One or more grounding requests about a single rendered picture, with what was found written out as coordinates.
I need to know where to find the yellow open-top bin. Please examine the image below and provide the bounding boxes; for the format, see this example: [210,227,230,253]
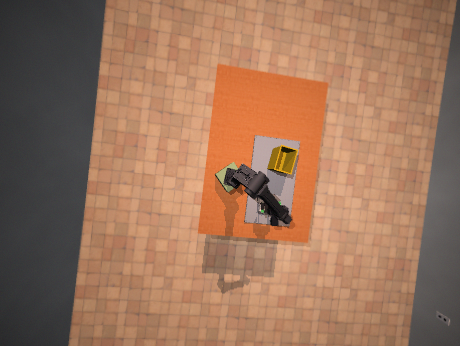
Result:
[267,145,298,174]

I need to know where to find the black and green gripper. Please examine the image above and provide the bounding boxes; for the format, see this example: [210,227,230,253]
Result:
[261,203,271,213]

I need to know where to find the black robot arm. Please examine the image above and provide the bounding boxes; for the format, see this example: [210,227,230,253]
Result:
[224,163,292,226]

